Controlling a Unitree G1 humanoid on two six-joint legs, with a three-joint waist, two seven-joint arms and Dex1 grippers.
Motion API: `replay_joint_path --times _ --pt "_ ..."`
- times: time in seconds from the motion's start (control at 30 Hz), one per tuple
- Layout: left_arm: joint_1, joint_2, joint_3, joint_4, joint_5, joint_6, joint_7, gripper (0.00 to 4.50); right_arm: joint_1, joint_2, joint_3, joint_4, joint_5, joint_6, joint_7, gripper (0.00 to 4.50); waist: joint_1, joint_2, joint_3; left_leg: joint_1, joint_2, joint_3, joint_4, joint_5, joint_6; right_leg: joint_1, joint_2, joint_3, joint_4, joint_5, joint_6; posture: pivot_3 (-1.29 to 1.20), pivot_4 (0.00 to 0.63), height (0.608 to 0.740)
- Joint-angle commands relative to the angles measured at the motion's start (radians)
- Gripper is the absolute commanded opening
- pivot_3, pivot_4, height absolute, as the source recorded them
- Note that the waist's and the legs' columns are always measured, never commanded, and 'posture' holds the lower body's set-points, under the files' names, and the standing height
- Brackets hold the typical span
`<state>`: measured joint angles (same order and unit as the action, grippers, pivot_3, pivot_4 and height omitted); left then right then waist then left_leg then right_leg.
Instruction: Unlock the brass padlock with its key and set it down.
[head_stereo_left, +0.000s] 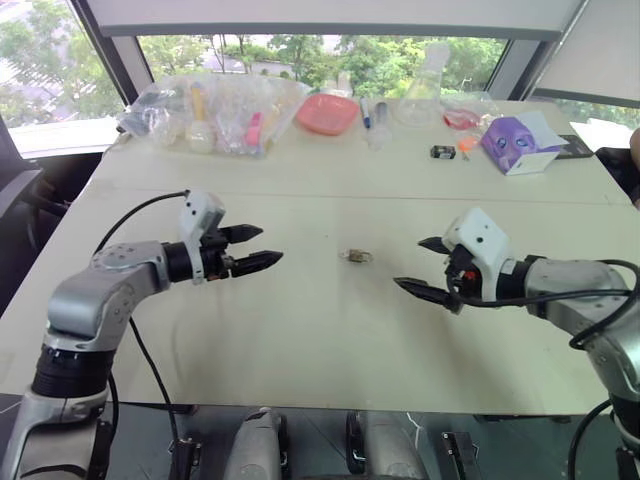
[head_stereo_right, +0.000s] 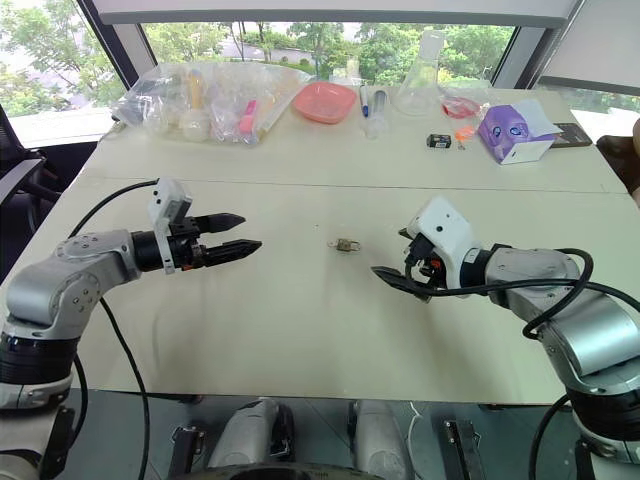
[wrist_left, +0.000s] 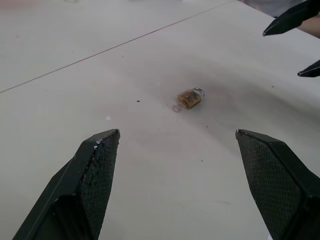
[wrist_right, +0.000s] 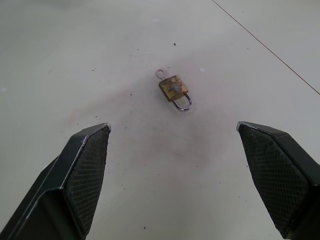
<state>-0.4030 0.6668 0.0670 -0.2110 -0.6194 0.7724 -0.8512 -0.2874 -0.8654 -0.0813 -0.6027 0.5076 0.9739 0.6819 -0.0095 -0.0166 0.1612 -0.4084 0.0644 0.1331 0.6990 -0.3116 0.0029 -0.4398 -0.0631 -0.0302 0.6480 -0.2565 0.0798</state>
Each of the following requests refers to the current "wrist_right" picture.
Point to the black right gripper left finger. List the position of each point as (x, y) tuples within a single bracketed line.
[(62, 180)]

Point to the small silver key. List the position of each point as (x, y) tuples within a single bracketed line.
[(161, 74)]

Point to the worn brass padlock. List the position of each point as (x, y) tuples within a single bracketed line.
[(175, 89)]

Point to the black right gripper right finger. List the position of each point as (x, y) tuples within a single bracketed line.
[(282, 175)]

